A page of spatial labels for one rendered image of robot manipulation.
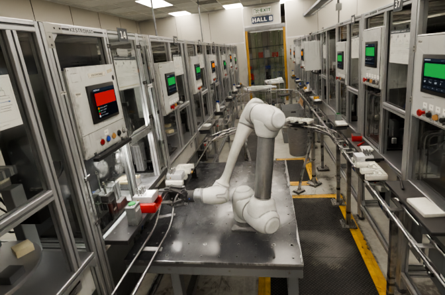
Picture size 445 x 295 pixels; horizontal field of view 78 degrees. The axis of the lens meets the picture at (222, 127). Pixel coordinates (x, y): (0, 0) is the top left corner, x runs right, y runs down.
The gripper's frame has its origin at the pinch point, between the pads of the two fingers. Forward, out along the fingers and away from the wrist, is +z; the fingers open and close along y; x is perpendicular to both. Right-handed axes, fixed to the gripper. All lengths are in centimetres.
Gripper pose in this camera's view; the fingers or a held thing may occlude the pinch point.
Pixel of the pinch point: (164, 196)
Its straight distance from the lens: 184.9
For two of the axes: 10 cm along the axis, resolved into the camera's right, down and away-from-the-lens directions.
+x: -1.6, 2.7, -9.5
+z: -9.8, 0.6, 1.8
